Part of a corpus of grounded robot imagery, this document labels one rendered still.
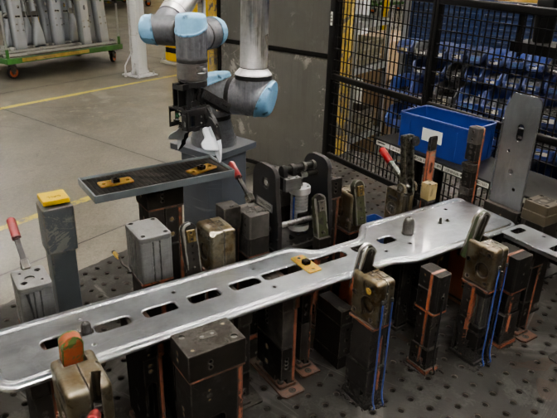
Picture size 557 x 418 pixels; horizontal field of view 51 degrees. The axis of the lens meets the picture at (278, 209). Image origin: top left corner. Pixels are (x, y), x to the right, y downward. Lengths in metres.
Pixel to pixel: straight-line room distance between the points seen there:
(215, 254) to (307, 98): 2.85
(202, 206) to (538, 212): 1.03
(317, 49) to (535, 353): 2.77
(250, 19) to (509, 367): 1.21
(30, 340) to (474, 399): 1.03
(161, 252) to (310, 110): 2.95
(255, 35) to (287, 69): 2.43
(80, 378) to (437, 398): 0.90
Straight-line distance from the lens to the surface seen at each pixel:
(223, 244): 1.42
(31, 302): 1.32
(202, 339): 1.13
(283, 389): 1.52
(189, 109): 1.46
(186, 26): 1.43
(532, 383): 1.70
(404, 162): 1.75
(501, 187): 1.91
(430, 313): 1.52
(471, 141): 1.98
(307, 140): 4.27
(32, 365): 1.18
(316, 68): 4.10
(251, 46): 1.83
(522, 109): 1.83
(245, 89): 1.84
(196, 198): 1.99
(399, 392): 1.56
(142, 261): 1.35
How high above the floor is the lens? 1.70
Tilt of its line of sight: 24 degrees down
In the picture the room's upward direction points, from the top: 2 degrees clockwise
